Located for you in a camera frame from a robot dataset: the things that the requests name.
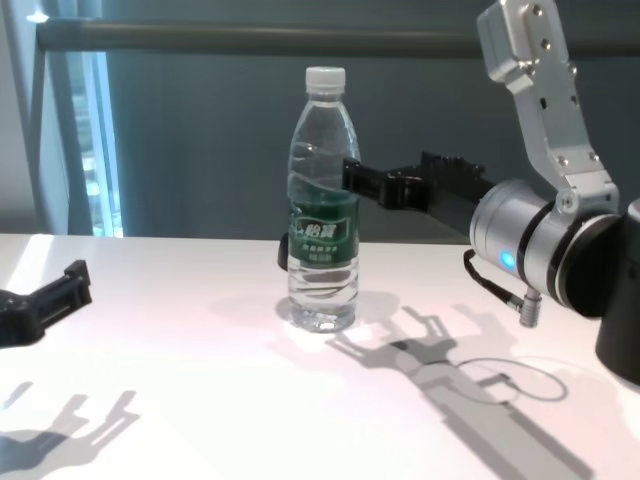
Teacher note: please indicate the clear water bottle green label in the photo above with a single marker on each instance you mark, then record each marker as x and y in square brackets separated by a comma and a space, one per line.
[324, 250]

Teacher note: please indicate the grey railing post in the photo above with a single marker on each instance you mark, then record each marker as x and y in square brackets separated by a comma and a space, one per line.
[42, 150]

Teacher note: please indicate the green YES button black base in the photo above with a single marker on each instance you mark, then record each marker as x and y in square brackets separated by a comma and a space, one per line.
[283, 250]

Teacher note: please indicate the grey railing handrail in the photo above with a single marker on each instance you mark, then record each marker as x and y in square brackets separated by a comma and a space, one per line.
[250, 36]

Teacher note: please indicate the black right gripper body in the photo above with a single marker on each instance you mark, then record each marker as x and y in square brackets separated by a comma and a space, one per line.
[450, 195]

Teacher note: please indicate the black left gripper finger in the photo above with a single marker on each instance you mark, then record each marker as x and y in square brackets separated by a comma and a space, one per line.
[62, 300]

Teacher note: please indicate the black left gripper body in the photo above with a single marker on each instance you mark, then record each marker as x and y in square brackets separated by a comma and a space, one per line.
[15, 320]

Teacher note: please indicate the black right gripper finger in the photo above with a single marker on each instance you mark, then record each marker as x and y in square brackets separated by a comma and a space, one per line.
[385, 187]
[452, 162]

